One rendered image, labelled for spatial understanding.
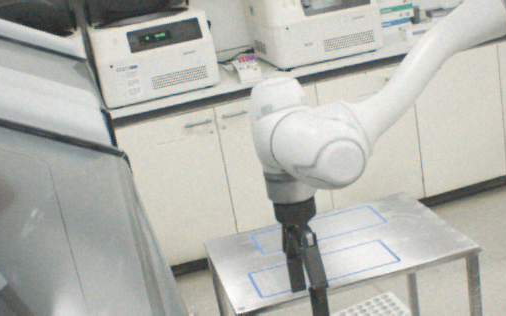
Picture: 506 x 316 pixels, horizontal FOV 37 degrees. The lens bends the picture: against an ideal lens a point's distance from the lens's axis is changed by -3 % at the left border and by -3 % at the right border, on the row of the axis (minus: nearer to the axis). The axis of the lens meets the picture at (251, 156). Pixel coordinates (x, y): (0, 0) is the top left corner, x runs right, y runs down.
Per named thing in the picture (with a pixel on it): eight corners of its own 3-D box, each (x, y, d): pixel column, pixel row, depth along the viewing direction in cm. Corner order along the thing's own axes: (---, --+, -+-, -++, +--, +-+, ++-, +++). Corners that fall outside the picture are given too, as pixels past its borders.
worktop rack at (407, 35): (407, 41, 396) (406, 29, 395) (401, 39, 406) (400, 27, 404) (461, 31, 398) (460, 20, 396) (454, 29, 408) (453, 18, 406)
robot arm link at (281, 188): (304, 154, 141) (309, 185, 142) (256, 165, 139) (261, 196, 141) (321, 166, 132) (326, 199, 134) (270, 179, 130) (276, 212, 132)
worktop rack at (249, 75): (262, 79, 366) (260, 66, 364) (241, 83, 365) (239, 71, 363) (252, 69, 394) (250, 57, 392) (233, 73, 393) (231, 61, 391)
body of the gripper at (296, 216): (320, 198, 134) (328, 247, 137) (305, 185, 142) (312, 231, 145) (279, 209, 132) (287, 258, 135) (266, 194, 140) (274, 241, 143)
